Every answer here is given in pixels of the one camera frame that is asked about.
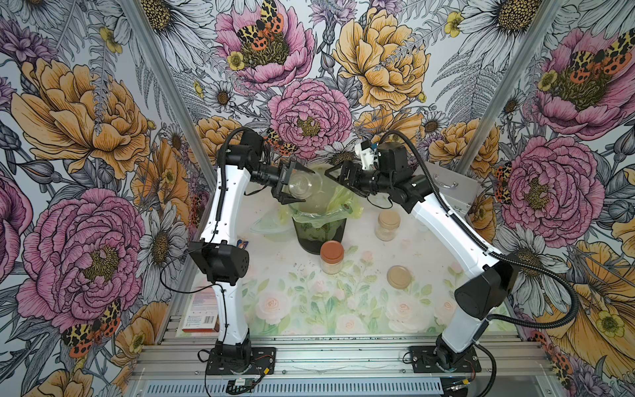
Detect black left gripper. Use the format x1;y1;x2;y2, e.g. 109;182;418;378
249;157;314;205

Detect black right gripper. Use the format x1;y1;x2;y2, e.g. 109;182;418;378
324;158;393;199

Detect glass jar beige lid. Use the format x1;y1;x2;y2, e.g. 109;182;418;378
287;170;322;199
375;209;401;242

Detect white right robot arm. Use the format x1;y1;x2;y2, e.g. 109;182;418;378
325;142;518;372

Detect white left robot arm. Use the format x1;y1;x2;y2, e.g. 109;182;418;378
189;127;307;375

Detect green plastic bin liner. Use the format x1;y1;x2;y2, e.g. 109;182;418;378
274;164;363;228

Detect glass jar orange lid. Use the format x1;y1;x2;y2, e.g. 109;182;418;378
320;241;345;275

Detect silver metal case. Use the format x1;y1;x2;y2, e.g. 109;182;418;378
425;161;481;223

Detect pink red packet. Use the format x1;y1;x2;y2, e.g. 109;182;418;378
181;288;219;332

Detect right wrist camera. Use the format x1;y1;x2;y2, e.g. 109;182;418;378
355;141;377;170

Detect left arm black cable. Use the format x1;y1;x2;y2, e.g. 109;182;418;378
158;126;271;294

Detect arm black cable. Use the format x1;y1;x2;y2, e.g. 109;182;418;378
378;130;580;329
158;126;271;294

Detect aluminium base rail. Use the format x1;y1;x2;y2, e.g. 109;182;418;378
126;332;565;396

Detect aluminium frame post right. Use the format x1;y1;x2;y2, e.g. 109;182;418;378
454;0;563;175

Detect aluminium frame post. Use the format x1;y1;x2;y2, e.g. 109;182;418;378
454;0;563;175
122;1;217;194

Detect aluminium frame post left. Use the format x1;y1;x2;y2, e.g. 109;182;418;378
122;1;217;194

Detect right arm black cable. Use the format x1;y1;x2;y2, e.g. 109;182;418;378
378;130;580;329

